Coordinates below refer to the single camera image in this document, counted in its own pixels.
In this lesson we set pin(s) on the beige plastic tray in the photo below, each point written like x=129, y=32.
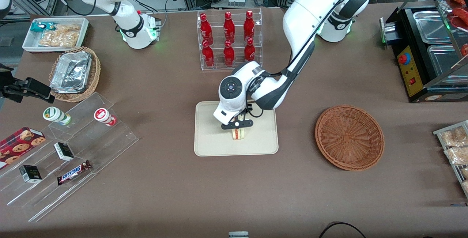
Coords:
x=212, y=139

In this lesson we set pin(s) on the brown round wicker basket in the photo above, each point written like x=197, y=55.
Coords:
x=349, y=137

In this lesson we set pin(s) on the red lidded yogurt cup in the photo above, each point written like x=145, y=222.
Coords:
x=103, y=115

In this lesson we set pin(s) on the black food warmer cabinet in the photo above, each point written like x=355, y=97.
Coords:
x=410, y=71

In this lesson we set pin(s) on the clear bag of crackers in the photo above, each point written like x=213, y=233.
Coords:
x=58, y=39
x=68, y=28

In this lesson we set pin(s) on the small grey device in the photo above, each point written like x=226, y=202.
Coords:
x=238, y=234

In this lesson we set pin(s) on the teal snack packet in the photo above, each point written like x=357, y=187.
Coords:
x=41, y=26

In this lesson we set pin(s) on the white rectangular snack bin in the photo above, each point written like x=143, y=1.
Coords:
x=30, y=44

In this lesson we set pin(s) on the steel warmer pan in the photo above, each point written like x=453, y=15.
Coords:
x=444, y=62
x=433, y=26

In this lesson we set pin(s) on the clear bag of fried snacks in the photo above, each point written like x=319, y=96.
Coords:
x=465, y=172
x=465, y=186
x=454, y=136
x=457, y=155

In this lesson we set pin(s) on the green lidded yogurt cup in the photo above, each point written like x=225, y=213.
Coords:
x=55, y=114

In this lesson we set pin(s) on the red cola bottle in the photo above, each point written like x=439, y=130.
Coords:
x=229, y=55
x=229, y=27
x=249, y=53
x=208, y=56
x=206, y=29
x=249, y=26

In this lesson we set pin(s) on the aluminium foil container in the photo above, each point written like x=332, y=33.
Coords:
x=71, y=71

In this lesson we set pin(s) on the red chocolate chip cookie box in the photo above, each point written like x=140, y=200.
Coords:
x=18, y=144

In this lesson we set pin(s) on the clear acrylic stepped display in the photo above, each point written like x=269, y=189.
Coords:
x=91, y=146

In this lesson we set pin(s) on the small black carton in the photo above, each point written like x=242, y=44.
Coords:
x=30, y=174
x=63, y=151

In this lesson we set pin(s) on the white connector strip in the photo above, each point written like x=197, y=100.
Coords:
x=236, y=2

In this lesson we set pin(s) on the clear acrylic bottle rack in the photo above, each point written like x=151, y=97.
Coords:
x=215, y=68

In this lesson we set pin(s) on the triangular sandwich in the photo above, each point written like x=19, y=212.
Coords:
x=239, y=134

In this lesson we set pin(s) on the light oval wicker basket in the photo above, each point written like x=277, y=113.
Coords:
x=94, y=73

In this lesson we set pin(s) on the Snickers chocolate bar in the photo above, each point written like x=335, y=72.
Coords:
x=74, y=172

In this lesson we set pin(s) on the grey metal snack rack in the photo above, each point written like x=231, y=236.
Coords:
x=438, y=132

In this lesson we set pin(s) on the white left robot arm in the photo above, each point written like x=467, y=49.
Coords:
x=310, y=11

